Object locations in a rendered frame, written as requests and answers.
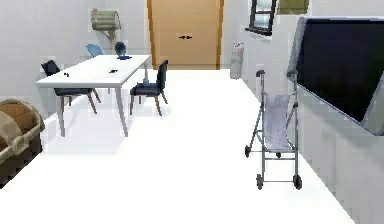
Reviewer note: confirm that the tan wooden double door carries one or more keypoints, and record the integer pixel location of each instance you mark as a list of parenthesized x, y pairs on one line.
[(185, 33)]

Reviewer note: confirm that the dark round vase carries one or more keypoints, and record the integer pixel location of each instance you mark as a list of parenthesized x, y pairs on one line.
[(120, 48)]

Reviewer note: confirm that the brown wooden chest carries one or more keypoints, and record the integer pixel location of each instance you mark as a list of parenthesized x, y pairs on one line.
[(16, 140)]

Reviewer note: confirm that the grey folding stroller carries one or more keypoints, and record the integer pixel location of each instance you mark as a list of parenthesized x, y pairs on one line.
[(276, 123)]

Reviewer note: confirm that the small blue bottle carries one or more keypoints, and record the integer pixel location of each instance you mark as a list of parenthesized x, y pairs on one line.
[(146, 81)]

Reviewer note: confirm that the black chair with wooden legs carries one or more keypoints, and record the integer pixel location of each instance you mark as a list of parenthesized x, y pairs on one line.
[(66, 90), (154, 87)]

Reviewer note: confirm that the white dining table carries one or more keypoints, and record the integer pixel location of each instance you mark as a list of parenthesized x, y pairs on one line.
[(96, 71)]

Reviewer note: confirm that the black framed window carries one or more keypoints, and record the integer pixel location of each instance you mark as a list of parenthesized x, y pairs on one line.
[(263, 16)]

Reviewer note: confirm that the blue chair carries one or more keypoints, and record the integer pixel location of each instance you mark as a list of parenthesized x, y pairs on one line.
[(94, 50)]

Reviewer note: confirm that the blue dish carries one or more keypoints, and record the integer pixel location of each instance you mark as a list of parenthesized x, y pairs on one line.
[(124, 57)]

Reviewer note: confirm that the small black object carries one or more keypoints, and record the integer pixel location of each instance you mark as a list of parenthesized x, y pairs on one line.
[(113, 70), (66, 74)]

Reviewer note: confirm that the black television set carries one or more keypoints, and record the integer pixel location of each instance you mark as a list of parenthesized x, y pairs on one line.
[(340, 63)]

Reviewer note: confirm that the olive green wall picture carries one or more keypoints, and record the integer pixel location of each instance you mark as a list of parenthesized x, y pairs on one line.
[(292, 6)]

